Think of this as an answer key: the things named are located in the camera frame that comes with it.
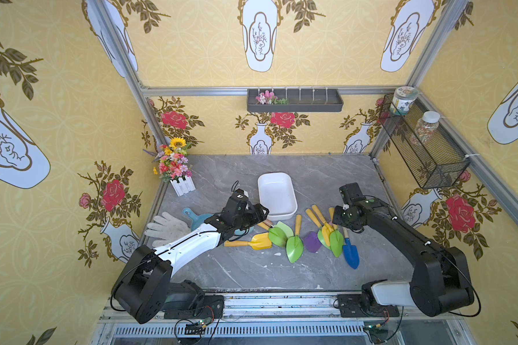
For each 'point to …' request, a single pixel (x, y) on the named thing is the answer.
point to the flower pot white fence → (173, 165)
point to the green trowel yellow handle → (336, 238)
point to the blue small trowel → (351, 252)
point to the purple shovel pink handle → (311, 242)
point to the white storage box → (278, 195)
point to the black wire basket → (434, 158)
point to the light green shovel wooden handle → (287, 229)
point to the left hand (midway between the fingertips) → (257, 211)
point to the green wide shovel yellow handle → (277, 235)
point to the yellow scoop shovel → (259, 241)
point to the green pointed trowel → (294, 244)
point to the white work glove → (168, 229)
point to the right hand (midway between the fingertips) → (341, 218)
